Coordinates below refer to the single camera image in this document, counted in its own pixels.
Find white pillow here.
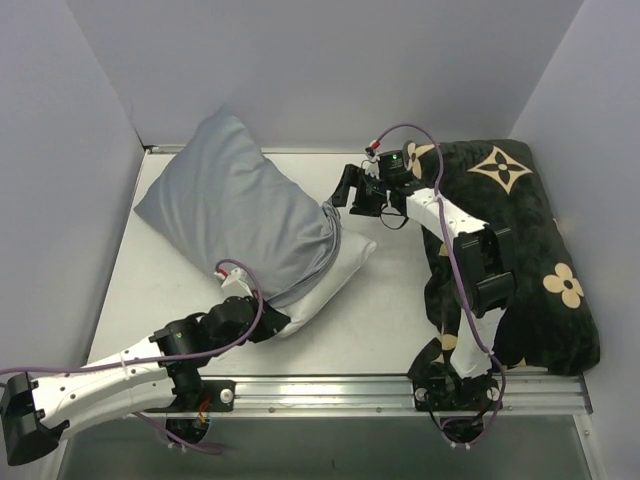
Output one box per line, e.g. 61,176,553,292
275,228,377,338

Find grey pillowcase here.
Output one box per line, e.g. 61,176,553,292
135,107,341,306

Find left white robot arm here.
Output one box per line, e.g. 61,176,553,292
1,296,291,466

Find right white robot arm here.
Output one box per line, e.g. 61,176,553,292
330,150,516,409

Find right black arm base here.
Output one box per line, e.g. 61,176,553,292
407,362,500,414

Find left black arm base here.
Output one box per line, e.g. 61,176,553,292
162,371,236,413

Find black floral plush pillow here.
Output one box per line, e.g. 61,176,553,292
403,139,600,376

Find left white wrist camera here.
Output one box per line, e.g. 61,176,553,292
214,267,254,298

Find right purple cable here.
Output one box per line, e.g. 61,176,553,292
367,123,506,386

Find aluminium front rail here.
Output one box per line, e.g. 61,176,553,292
148,372,592,418

